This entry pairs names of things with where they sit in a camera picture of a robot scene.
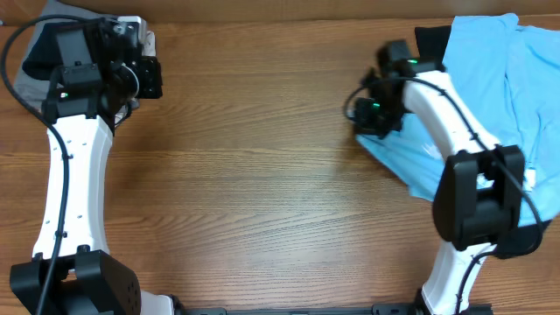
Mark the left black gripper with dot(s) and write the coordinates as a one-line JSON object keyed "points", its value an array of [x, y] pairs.
{"points": [[151, 70]]}

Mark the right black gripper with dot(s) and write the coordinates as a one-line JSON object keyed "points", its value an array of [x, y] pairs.
{"points": [[364, 125]]}

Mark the black garment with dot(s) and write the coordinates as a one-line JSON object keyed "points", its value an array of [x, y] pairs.
{"points": [[432, 41]]}

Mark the light blue printed t-shirt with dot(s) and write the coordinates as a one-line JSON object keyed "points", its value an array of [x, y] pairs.
{"points": [[507, 74]]}

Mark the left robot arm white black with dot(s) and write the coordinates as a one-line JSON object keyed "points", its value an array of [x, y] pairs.
{"points": [[104, 66]]}

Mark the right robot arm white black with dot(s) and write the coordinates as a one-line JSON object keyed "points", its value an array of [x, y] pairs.
{"points": [[480, 208]]}

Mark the folded grey garment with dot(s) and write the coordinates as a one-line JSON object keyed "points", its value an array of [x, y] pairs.
{"points": [[34, 91]]}

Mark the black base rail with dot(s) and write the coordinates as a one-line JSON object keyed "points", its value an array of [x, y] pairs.
{"points": [[306, 310]]}

